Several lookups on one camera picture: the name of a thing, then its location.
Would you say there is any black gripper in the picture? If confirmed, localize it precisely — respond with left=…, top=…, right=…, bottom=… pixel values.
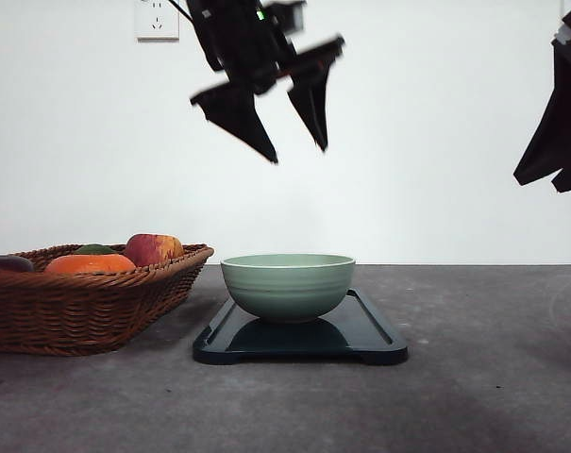
left=186, top=0, right=345, bottom=164
left=512, top=11, right=571, bottom=186

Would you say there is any light green ceramic bowl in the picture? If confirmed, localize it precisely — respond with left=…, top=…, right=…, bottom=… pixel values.
left=220, top=253, right=356, bottom=323

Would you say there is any brown wicker basket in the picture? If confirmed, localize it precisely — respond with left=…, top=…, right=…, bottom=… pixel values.
left=0, top=243, right=214, bottom=356

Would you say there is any red yellow apple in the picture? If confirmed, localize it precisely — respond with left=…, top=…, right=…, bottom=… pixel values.
left=125, top=233, right=184, bottom=266

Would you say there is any green lime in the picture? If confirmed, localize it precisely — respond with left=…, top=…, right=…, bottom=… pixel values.
left=74, top=243, right=118, bottom=255

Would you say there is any dark green rectangular tray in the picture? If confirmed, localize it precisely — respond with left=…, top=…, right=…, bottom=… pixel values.
left=193, top=288, right=407, bottom=365

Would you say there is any orange mandarin fruit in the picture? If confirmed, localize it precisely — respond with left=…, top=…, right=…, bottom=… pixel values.
left=43, top=254, right=137, bottom=274

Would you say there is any dark red plum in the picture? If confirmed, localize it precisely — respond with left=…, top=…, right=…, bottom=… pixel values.
left=0, top=255, right=34, bottom=273

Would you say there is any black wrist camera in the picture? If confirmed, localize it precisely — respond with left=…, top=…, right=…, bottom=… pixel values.
left=254, top=5, right=304, bottom=34

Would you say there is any white wall socket right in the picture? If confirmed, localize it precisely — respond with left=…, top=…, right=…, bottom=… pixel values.
left=562, top=0, right=571, bottom=18

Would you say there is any white wall socket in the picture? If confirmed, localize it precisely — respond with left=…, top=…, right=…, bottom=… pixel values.
left=134, top=0, right=179, bottom=44
left=562, top=0, right=571, bottom=18

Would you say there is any white wall socket left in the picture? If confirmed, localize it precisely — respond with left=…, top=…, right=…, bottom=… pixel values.
left=134, top=0, right=179, bottom=44

